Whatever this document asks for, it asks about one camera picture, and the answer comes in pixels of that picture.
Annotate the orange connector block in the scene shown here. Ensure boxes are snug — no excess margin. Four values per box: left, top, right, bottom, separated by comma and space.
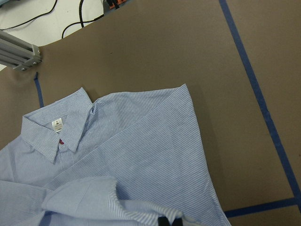
105, 0, 127, 9

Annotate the black cable on white desk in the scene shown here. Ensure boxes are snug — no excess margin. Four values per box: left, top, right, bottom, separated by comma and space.
0, 0, 105, 40

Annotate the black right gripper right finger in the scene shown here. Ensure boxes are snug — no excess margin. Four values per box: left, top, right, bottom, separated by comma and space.
172, 218, 183, 226

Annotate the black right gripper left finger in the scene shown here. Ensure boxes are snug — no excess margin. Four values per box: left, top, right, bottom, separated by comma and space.
158, 217, 170, 226

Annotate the blue striped button-up shirt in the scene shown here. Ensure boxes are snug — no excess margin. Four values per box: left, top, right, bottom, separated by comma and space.
0, 85, 230, 226

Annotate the aluminium frame post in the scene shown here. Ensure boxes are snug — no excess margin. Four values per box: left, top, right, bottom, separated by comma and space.
0, 31, 42, 71

